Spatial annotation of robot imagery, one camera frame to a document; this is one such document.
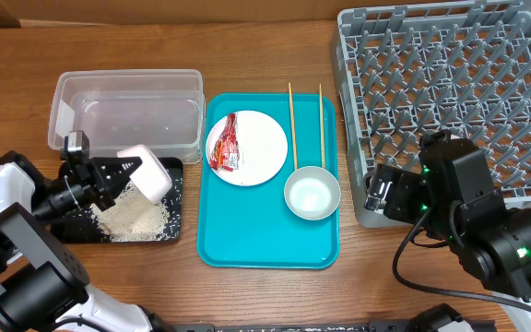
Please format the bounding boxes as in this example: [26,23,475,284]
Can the wooden chopstick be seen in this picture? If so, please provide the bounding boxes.
[318,83,326,169]
[288,82,299,171]

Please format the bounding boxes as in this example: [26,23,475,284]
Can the black tray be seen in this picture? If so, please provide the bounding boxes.
[51,158,183,243]

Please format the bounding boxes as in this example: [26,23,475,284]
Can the large pink plate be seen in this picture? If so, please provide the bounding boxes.
[206,110,289,186]

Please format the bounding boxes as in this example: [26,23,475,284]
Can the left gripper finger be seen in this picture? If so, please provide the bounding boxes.
[93,157,142,178]
[106,174,130,203]

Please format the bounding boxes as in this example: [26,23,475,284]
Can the red snack wrapper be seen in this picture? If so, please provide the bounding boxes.
[209,113,240,172]

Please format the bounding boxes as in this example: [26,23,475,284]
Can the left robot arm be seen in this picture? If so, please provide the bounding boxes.
[0,150,173,331]

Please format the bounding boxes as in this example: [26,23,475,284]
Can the right wooden chopstick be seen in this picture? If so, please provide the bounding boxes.
[318,83,326,169]

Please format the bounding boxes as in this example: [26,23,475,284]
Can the left wooden chopstick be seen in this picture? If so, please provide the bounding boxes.
[288,82,299,171]

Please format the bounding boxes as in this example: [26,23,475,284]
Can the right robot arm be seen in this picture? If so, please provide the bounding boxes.
[364,130,531,331]

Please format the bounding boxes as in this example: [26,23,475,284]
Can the teal plastic serving tray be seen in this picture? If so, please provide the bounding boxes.
[196,93,339,269]

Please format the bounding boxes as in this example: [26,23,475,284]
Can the rice leftovers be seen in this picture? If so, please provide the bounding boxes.
[89,181,170,243]

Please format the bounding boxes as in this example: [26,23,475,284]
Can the clear plastic bin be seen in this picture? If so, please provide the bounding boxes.
[47,69,206,164]

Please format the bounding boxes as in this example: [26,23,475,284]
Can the grey bowl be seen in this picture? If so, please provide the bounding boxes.
[284,166,341,220]

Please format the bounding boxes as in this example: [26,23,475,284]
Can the grey dishwasher rack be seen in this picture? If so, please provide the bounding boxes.
[330,0,531,228]

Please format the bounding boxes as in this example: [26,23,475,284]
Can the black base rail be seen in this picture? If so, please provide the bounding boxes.
[172,321,497,332]

